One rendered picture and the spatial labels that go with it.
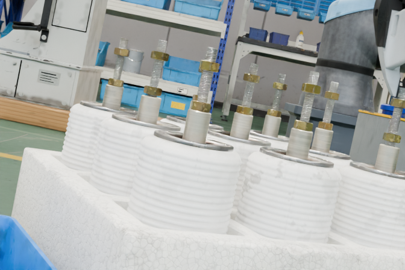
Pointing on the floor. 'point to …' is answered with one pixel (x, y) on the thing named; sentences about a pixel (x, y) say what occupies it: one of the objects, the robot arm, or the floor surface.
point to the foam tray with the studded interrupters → (110, 225)
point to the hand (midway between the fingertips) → (399, 85)
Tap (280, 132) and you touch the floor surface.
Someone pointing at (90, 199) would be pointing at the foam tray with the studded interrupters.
